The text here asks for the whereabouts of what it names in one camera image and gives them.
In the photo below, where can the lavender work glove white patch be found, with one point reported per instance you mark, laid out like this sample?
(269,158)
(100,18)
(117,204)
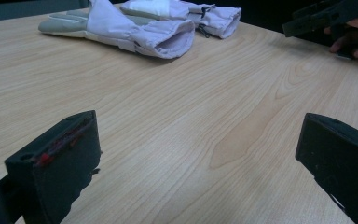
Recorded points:
(180,11)

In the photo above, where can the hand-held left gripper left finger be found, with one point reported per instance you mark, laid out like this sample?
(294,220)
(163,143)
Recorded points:
(62,165)

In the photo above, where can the large lavender grey work glove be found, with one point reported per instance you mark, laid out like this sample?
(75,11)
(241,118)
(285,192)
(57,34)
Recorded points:
(118,29)

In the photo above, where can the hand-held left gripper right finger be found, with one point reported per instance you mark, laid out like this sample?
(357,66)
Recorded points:
(341,158)

